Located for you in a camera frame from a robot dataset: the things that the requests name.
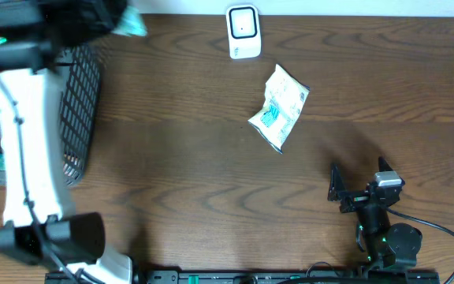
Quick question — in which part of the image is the white yellow snack bag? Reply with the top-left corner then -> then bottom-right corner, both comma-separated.
248,65 -> 310,154

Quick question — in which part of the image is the green wipes packet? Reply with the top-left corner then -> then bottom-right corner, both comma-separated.
112,6 -> 147,37

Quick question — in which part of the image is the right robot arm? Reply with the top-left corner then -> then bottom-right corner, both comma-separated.
327,157 -> 422,271

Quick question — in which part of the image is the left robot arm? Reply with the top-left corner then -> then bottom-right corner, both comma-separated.
0,0 -> 142,283

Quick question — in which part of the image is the white barcode scanner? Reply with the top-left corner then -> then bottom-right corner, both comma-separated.
225,5 -> 262,60

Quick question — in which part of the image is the grey plastic mesh basket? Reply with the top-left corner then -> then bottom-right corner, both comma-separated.
0,44 -> 102,186

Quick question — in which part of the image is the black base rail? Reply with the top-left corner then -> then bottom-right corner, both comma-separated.
136,267 -> 440,284

